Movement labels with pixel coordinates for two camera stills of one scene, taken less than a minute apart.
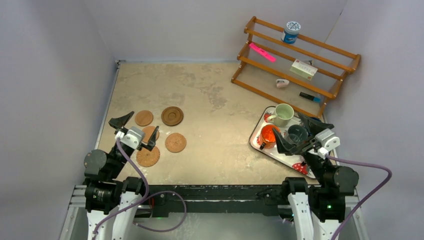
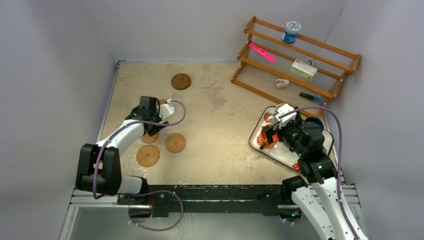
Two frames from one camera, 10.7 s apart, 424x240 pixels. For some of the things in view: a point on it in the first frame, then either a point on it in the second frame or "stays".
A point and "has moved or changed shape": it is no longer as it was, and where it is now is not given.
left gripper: (121, 121) to (159, 117)
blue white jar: (290, 35) stays
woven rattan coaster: (175, 142) stays
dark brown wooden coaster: (172, 116) has moved or changed shape
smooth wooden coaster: (149, 131) stays
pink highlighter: (262, 52) stays
